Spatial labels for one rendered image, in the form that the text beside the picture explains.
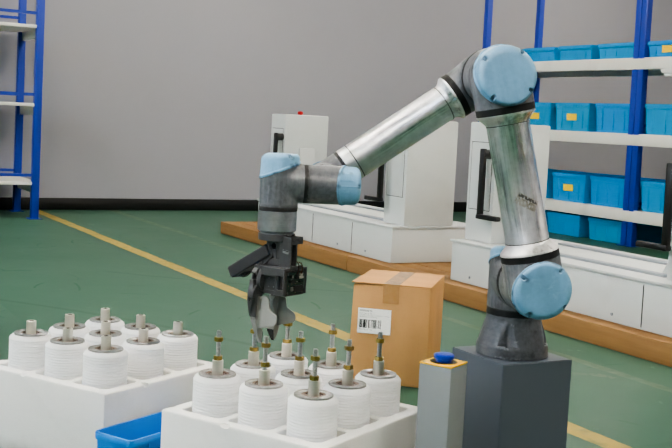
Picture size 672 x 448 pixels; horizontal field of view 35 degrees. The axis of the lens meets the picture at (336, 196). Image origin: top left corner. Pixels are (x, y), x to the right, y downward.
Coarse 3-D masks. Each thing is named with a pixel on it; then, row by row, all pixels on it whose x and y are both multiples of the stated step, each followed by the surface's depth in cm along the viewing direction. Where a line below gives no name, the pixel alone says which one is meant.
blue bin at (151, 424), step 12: (132, 420) 228; (144, 420) 231; (156, 420) 234; (96, 432) 219; (108, 432) 222; (120, 432) 225; (132, 432) 228; (144, 432) 231; (156, 432) 234; (108, 444) 217; (120, 444) 215; (132, 444) 214; (144, 444) 216; (156, 444) 220
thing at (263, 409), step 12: (240, 396) 209; (252, 396) 207; (264, 396) 207; (276, 396) 207; (240, 408) 209; (252, 408) 207; (264, 408) 207; (276, 408) 208; (240, 420) 209; (252, 420) 207; (264, 420) 207; (276, 420) 208
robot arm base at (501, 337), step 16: (496, 320) 225; (512, 320) 223; (528, 320) 223; (480, 336) 228; (496, 336) 224; (512, 336) 223; (528, 336) 223; (544, 336) 228; (480, 352) 226; (496, 352) 223; (512, 352) 222; (528, 352) 222; (544, 352) 225
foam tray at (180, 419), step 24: (168, 408) 217; (408, 408) 226; (168, 432) 215; (192, 432) 212; (216, 432) 208; (240, 432) 205; (264, 432) 204; (360, 432) 207; (384, 432) 213; (408, 432) 221
